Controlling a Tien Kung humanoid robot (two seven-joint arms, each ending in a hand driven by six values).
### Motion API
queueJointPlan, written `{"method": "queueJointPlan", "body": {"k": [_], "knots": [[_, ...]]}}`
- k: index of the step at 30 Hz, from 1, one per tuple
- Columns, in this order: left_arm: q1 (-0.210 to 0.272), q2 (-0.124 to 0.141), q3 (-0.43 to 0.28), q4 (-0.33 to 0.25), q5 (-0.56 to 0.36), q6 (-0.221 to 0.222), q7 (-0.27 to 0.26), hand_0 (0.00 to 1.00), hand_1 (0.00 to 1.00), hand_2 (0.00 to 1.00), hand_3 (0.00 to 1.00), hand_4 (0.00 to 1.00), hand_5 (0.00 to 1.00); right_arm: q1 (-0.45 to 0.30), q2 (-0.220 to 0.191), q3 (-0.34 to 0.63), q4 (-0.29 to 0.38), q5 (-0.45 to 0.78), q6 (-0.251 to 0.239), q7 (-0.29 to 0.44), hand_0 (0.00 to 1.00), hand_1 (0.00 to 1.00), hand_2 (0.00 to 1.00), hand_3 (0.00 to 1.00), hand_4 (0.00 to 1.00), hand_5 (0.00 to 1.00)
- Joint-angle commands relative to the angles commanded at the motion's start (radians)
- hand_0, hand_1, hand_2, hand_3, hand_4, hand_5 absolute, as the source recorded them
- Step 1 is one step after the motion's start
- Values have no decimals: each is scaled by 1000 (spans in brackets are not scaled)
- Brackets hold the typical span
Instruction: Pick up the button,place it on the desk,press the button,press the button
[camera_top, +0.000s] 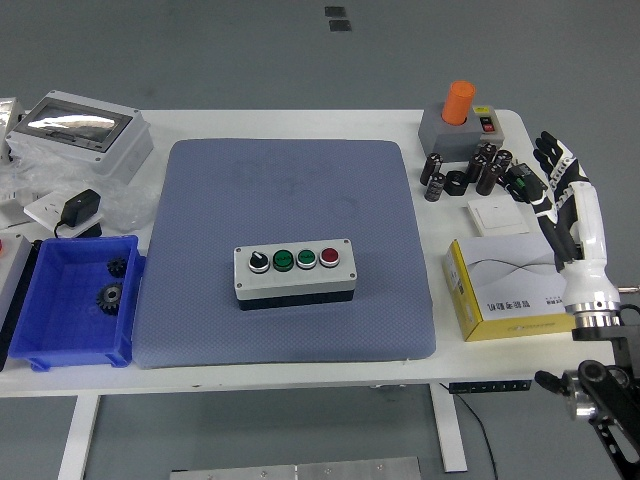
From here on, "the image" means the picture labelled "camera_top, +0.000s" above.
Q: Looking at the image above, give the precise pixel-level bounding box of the black power adapter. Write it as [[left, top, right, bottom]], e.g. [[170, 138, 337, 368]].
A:
[[53, 188, 103, 239]]

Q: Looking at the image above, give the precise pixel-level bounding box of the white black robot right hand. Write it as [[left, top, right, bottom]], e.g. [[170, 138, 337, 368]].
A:
[[532, 130, 622, 307]]

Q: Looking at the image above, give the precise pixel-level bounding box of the black table control panel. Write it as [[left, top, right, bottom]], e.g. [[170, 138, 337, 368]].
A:
[[448, 379, 532, 395]]

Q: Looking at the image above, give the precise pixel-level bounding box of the grey enclosure with clear lid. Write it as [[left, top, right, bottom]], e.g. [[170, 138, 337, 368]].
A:
[[4, 89, 155, 185]]

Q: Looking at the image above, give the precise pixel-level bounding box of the clear plastic bag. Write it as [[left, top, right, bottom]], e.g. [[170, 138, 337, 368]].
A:
[[0, 144, 159, 231]]

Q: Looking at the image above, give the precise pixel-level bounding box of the grey four-button control box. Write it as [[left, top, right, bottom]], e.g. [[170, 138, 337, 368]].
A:
[[232, 238, 359, 312]]

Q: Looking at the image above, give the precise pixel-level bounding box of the black module with green terminal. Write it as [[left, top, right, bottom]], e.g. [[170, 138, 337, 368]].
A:
[[502, 162, 550, 205]]

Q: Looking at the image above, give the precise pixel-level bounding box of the large black gear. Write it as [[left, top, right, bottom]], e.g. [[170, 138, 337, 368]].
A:
[[95, 281, 125, 317]]

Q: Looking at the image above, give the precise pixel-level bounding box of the grey block holder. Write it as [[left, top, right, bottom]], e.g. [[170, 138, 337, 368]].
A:
[[417, 102, 484, 164]]

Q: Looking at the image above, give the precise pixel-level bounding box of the white wall switch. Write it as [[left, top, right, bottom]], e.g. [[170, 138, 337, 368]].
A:
[[467, 193, 531, 237]]

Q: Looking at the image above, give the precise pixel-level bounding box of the white yellow carton box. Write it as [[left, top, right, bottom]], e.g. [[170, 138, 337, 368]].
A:
[[442, 233, 577, 343]]

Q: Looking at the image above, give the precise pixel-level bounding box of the blue plastic bin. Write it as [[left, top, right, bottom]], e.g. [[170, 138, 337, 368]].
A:
[[8, 234, 147, 372]]

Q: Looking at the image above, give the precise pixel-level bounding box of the silver metal plate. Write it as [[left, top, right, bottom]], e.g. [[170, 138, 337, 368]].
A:
[[169, 455, 422, 480]]

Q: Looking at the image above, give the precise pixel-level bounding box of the white red-black switch box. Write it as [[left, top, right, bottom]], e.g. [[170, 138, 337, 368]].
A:
[[472, 105, 505, 151]]

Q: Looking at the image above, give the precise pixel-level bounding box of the white table leg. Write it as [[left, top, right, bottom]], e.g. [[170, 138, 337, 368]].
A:
[[57, 394, 101, 480], [430, 384, 469, 474]]

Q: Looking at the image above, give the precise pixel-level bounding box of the black cable under table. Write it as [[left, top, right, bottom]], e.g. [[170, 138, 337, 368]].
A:
[[439, 383, 499, 480]]

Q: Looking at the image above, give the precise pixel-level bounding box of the grey-blue mat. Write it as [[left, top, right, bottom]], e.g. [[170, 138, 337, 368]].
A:
[[133, 138, 436, 370]]

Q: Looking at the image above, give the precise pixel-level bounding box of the black ring nut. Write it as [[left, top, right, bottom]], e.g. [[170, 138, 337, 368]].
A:
[[444, 170, 469, 196]]

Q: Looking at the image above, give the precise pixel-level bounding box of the orange cylinder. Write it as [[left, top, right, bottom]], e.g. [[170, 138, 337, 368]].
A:
[[441, 80, 477, 127]]

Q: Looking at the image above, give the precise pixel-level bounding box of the white socket plate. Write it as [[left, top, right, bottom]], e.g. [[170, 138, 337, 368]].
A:
[[23, 192, 105, 237]]

